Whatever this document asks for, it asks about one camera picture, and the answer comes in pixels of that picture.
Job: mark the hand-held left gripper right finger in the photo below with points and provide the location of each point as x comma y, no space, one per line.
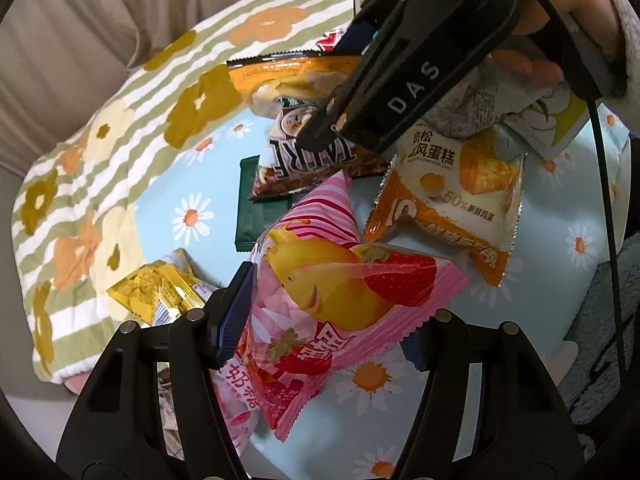
450,360

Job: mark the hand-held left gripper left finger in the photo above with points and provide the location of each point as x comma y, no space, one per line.
231,310

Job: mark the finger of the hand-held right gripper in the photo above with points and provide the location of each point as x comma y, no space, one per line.
332,115
357,37

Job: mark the silver snack packet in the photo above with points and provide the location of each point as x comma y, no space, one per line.
480,105

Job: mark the orange snack packet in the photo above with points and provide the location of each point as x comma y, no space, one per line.
280,72

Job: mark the brown snack packet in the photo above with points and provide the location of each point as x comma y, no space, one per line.
285,165

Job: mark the yellow snack packet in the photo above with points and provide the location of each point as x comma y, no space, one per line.
145,290

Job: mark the pink strawberry snack packet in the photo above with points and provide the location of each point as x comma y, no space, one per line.
325,285

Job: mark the dark green snack packet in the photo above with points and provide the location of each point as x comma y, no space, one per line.
255,210

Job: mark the green and white cardboard box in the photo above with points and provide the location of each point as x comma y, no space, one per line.
555,125

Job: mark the person's right hand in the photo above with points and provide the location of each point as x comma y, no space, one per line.
537,67

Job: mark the white and red snack packet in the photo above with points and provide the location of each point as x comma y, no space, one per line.
332,40

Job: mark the pale pink candy packet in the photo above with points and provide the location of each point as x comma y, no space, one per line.
235,395

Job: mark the light blue daisy sheet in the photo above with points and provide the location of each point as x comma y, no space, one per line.
210,200

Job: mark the orange and white cake packet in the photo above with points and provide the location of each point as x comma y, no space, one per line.
450,210

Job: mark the grey patterned rug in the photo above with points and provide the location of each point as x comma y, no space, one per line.
590,400

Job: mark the pink cloth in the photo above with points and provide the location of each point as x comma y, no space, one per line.
77,385

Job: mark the green striped flower blanket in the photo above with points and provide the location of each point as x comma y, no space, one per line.
150,110

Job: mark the beige curtain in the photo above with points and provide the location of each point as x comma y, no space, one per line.
75,35

